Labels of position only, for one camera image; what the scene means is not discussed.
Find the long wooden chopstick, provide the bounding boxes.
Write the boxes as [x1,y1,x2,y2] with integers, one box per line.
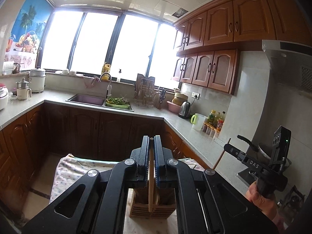
[148,138,154,213]

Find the kitchen faucet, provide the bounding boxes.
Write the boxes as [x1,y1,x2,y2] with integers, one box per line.
[98,72,113,99]

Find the person's right hand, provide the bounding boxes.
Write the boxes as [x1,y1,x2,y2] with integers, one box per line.
[245,181,278,222]

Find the black pan on stove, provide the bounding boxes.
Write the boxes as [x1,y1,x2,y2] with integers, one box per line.
[237,135,292,170]

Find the wooden utensil holder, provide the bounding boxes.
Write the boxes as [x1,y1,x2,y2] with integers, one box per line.
[129,187,176,219]

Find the floral white tablecloth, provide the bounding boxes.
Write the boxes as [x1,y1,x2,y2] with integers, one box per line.
[49,153,205,204]

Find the condiment bottle rack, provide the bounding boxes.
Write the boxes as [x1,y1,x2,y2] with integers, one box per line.
[201,110,226,139]

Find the steel electric kettle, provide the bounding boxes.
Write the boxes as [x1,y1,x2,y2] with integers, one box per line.
[178,101,191,119]

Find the pink basin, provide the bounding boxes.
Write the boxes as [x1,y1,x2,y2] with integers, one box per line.
[167,101,181,113]

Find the green vegetable basket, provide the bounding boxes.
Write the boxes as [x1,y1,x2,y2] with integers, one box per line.
[105,97,130,109]

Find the steel range hood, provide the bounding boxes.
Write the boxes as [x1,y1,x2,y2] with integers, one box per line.
[262,40,311,98]

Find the dish drying rack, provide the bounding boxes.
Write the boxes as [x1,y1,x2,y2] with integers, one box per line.
[134,74,166,109]

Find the small white electric pot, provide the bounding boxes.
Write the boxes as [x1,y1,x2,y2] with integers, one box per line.
[16,78,32,100]

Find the white steamer pot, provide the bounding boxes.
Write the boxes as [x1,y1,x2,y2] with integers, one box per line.
[29,68,46,93]

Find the white red rice cooker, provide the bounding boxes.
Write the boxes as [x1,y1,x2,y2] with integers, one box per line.
[0,83,9,110]

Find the tropical fruit poster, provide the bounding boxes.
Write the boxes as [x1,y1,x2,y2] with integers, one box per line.
[4,0,54,70]

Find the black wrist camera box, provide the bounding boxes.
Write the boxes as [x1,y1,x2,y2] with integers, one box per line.
[269,126,291,174]

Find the white jug green handle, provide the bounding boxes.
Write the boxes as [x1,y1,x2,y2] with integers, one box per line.
[190,113,207,131]

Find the upper wooden wall cabinets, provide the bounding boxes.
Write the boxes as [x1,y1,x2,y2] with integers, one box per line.
[172,0,311,95]

